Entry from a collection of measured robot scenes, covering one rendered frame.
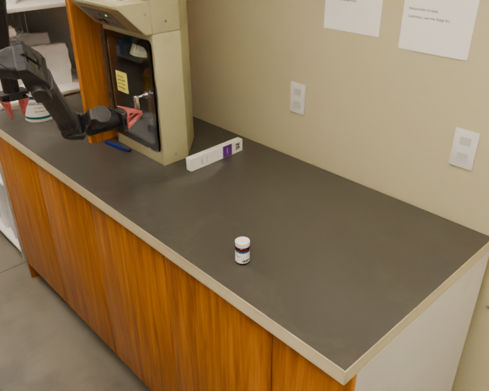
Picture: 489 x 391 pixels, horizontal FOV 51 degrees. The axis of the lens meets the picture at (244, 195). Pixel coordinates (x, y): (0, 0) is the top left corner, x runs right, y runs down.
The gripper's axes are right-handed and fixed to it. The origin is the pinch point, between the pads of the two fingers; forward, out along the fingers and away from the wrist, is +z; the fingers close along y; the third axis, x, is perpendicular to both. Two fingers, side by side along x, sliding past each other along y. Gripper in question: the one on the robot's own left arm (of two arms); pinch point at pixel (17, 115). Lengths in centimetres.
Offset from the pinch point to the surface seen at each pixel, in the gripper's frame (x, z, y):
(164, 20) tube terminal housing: -46, -35, 38
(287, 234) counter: -108, 16, 31
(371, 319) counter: -144, 16, 19
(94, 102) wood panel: -8.7, -0.3, 26.9
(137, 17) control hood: -46, -37, 28
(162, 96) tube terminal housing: -46, -10, 34
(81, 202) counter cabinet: -29.8, 27.1, 5.1
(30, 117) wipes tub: 31.4, 13.5, 15.4
